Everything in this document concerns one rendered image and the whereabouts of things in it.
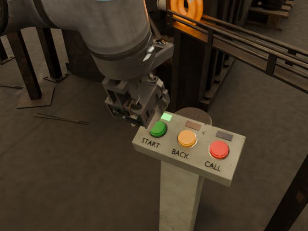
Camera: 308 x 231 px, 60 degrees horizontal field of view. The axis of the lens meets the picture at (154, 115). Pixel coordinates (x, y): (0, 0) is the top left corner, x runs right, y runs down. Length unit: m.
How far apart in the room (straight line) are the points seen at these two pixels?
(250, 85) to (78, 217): 1.37
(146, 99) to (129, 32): 0.14
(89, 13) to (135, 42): 0.07
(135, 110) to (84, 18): 0.18
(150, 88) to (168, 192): 0.37
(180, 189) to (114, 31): 0.49
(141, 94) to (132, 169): 0.90
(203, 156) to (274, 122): 1.13
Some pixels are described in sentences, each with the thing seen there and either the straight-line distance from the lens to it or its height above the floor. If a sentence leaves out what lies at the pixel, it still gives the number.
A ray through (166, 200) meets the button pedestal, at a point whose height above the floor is 0.37.
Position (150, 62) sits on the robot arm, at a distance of 0.38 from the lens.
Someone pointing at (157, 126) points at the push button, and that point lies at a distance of 0.63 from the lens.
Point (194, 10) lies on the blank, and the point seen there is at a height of 0.71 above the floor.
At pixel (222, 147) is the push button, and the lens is 0.60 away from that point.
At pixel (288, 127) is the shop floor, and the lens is 1.70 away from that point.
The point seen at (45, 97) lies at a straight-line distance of 1.85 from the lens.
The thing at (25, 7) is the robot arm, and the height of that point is 0.94.
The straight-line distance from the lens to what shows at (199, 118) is 0.80.
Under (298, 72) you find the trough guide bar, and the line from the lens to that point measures 0.71.
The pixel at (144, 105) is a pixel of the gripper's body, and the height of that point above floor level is 0.77.
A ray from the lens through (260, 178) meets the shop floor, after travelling 1.38.
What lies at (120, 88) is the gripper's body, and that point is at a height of 0.82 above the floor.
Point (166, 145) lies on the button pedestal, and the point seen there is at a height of 0.59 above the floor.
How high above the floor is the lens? 1.04
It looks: 41 degrees down
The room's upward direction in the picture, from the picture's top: straight up
